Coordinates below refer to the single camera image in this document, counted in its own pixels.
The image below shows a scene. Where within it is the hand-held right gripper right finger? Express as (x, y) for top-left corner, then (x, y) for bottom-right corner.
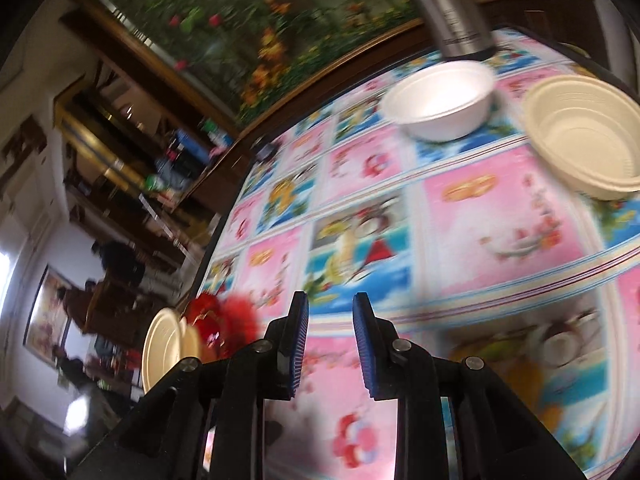
(352, 292), (586, 480)

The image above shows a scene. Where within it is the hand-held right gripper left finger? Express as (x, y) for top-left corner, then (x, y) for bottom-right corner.
(75, 291), (311, 480)

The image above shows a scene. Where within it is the large red glass plate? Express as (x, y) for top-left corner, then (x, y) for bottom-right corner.
(184, 294), (262, 363)

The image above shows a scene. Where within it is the small red glass plate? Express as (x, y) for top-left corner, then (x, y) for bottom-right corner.
(186, 300), (226, 356)

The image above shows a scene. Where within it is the large beige plastic bowl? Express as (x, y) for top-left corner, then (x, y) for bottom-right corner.
(141, 307), (185, 395)

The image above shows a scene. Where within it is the large white paper bowl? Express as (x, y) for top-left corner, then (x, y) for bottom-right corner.
(381, 60), (497, 142)

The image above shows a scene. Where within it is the small beige plastic bowl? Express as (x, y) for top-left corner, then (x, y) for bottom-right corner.
(521, 75), (640, 202)

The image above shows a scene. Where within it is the colourful printed tablecloth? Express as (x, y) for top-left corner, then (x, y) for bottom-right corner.
(192, 27), (640, 480)

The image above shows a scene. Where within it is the wooden counter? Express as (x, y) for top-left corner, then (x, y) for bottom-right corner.
(165, 130), (261, 261)

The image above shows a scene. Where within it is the wooden chair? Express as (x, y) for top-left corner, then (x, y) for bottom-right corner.
(65, 280), (136, 336)

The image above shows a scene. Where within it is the blue plastic container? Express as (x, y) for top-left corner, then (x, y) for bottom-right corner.
(172, 130), (211, 161)

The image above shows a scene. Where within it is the gold framed glass cabinet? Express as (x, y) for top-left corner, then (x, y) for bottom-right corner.
(55, 80), (166, 201)

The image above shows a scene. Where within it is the glass flower display case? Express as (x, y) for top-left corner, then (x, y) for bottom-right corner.
(85, 0), (431, 121)

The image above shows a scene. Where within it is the stainless steel kettle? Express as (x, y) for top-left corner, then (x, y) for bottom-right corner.
(400, 0), (498, 61)

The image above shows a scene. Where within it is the wooden side cabinet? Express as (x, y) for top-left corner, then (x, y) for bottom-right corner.
(480, 0), (611, 68)

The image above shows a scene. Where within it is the framed wall picture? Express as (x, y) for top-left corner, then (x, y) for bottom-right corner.
(25, 265), (71, 361)

